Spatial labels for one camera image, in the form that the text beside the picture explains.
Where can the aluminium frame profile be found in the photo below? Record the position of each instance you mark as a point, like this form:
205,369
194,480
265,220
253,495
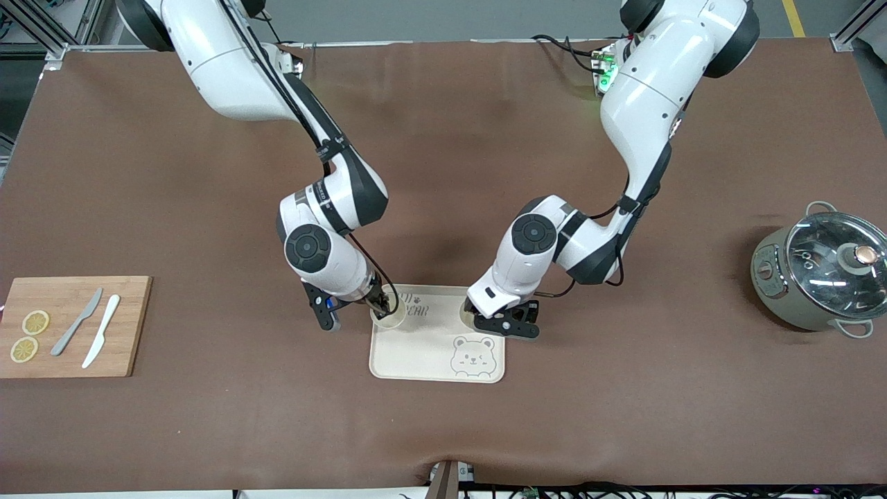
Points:
41,31
859,21

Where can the lemon slice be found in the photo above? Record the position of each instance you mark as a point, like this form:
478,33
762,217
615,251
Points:
24,350
35,323

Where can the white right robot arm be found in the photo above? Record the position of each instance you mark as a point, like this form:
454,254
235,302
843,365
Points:
229,69

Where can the grey camera stand post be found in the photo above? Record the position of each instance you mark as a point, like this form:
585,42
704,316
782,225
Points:
443,482

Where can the white plastic knife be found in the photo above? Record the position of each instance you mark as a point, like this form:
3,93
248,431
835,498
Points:
111,308

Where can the wooden cutting board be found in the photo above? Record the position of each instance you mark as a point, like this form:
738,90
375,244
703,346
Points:
135,333

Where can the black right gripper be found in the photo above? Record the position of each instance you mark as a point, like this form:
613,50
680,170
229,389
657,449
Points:
376,300

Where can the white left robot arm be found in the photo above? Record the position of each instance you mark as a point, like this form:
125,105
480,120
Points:
651,90

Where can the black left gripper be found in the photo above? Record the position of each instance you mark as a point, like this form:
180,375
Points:
533,311

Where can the cream tray with bear print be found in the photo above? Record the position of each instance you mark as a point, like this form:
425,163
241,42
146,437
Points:
423,353

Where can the glass pot lid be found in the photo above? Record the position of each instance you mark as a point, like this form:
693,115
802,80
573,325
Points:
831,284

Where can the grey plastic knife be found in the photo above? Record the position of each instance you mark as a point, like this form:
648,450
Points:
65,338

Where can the white plastic cup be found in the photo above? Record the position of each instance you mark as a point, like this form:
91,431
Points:
464,308
396,320

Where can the green electric cooking pot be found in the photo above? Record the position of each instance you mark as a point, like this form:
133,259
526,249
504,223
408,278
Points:
776,298

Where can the brown table mat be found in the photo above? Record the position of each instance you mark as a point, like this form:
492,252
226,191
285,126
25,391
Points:
443,430

